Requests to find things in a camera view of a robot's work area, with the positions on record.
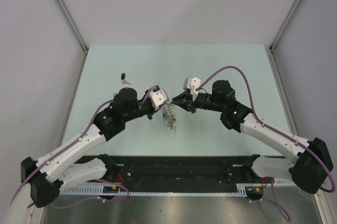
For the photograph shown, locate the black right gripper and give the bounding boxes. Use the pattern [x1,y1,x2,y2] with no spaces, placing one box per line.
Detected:
[172,90,224,114]

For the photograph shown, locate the steel disc keyring holder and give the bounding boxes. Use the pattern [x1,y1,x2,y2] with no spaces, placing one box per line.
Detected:
[161,102,177,128]

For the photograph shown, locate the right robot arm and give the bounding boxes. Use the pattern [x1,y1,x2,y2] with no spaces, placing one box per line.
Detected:
[172,77,333,194]

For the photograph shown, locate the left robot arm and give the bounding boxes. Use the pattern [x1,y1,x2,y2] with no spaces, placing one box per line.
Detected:
[21,86,167,208]

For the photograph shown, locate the silver key by black fob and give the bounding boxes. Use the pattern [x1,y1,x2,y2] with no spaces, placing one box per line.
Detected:
[122,80,131,85]

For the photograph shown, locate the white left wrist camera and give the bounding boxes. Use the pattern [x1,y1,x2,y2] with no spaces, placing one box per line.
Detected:
[150,85,168,111]

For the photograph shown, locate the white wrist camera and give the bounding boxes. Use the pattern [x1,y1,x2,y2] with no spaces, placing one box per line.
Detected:
[150,85,168,111]
[183,76,201,101]

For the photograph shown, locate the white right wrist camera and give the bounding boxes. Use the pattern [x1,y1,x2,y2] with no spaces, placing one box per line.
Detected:
[183,76,201,101]

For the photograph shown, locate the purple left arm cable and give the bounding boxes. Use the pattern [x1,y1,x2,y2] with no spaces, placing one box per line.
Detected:
[10,85,158,209]

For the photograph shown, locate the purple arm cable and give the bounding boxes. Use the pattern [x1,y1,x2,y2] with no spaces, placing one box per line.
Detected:
[10,85,158,209]
[200,65,335,222]

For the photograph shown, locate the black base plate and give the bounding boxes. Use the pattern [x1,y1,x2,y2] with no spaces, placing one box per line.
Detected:
[71,154,277,193]

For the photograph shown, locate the aluminium frame rail left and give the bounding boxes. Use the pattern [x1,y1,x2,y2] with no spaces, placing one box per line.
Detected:
[55,47,90,148]

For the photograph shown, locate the aluminium frame rail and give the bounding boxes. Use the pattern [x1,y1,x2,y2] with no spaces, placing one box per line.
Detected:
[265,46,305,136]
[55,47,90,148]

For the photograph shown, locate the white slotted cable duct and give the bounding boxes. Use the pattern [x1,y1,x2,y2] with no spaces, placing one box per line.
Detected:
[60,183,250,198]

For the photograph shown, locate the aluminium frame rail right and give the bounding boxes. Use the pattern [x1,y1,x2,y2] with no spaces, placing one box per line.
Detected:
[265,46,305,136]

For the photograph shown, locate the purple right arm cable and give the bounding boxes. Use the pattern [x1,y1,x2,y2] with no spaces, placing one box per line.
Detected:
[200,65,335,222]

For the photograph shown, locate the aluminium frame post left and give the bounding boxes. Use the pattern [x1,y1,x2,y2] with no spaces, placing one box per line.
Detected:
[54,0,88,54]

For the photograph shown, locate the aluminium frame post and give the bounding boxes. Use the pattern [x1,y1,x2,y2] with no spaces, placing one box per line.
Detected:
[269,0,304,52]
[54,0,88,54]

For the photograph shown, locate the aluminium frame post right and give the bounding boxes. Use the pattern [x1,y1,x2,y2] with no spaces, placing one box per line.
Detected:
[269,0,304,52]

